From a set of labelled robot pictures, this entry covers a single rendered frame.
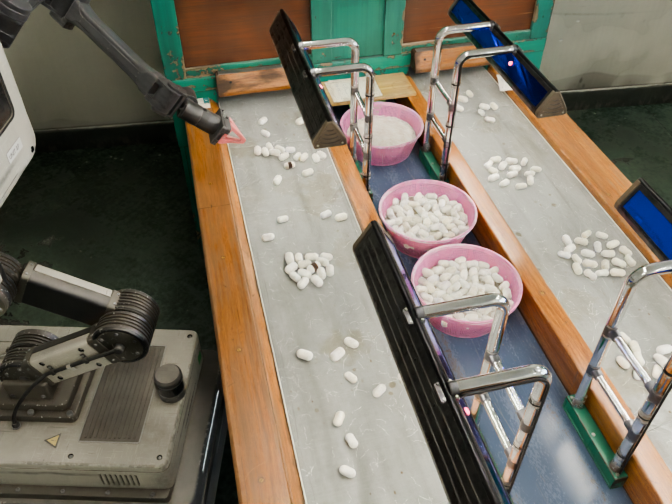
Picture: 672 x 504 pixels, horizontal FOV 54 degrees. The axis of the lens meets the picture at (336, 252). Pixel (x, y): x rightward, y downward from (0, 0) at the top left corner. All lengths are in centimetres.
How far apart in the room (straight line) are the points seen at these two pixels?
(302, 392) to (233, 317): 25
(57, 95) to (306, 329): 225
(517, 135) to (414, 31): 52
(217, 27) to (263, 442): 137
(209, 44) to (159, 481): 133
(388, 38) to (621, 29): 172
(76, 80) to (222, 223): 179
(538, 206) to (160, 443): 118
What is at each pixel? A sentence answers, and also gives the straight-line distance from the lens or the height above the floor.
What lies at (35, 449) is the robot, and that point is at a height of 47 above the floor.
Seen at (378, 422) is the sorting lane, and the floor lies 74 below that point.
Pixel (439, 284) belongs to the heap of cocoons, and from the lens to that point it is 166.
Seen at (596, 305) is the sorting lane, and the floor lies 74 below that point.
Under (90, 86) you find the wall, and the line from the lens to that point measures 344.
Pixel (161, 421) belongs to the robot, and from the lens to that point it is 176.
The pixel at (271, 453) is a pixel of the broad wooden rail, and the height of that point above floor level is 76.
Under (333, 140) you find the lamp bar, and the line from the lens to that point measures 154.
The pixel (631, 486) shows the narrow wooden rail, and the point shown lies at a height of 70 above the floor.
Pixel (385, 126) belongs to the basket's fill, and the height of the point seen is 73.
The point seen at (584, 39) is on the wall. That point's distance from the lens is 373.
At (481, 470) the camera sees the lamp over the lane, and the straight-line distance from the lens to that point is 93.
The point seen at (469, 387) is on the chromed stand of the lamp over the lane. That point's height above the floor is 112.
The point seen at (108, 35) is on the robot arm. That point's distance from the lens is 191.
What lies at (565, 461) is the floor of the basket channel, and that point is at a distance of 149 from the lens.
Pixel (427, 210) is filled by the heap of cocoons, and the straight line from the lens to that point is 186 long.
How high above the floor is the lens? 191
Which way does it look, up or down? 43 degrees down
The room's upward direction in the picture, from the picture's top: straight up
